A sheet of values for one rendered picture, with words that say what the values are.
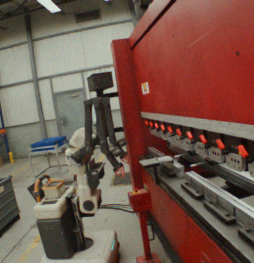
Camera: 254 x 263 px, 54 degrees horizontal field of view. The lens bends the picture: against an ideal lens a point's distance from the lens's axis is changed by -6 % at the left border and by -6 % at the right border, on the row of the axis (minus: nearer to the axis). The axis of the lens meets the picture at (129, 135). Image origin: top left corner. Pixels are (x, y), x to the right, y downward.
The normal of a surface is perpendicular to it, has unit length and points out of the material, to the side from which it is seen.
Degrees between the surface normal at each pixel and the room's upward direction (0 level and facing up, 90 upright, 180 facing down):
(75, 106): 90
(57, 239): 90
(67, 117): 90
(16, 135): 90
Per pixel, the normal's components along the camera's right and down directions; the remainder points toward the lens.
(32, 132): -0.08, 0.15
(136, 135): 0.17, 0.11
